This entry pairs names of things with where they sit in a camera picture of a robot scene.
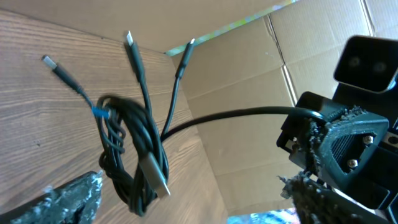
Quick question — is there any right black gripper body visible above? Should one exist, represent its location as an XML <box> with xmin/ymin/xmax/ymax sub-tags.
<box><xmin>277</xmin><ymin>85</ymin><xmax>397</xmax><ymax>209</ymax></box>

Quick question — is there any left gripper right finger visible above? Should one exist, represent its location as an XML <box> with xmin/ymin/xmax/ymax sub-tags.
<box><xmin>279</xmin><ymin>174</ymin><xmax>388</xmax><ymax>224</ymax></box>

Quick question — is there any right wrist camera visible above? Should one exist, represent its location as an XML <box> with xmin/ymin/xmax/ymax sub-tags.
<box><xmin>333</xmin><ymin>35</ymin><xmax>397</xmax><ymax>94</ymax></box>

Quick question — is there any cardboard box wall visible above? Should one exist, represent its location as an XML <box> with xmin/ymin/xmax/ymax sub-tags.
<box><xmin>1</xmin><ymin>1</ymin><xmax>397</xmax><ymax>223</ymax></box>

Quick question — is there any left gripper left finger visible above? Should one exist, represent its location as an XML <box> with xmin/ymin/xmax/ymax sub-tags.
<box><xmin>1</xmin><ymin>171</ymin><xmax>103</xmax><ymax>224</ymax></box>

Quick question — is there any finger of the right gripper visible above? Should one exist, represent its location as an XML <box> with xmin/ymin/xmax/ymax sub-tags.
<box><xmin>306</xmin><ymin>106</ymin><xmax>389</xmax><ymax>192</ymax></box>

